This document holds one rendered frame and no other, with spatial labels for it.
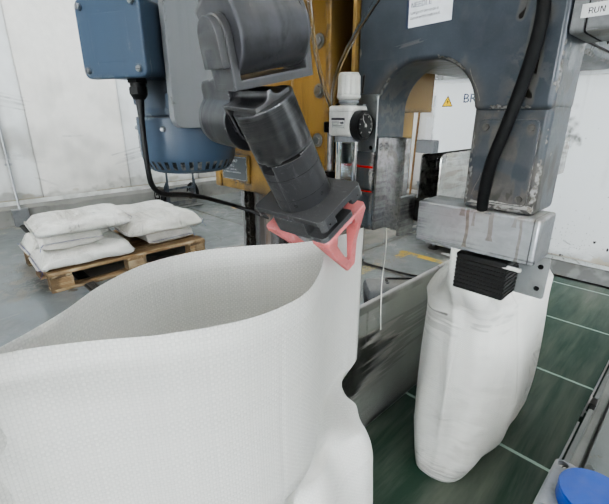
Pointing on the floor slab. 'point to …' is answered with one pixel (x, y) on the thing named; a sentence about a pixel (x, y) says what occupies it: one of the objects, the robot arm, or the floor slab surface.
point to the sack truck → (180, 188)
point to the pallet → (57, 278)
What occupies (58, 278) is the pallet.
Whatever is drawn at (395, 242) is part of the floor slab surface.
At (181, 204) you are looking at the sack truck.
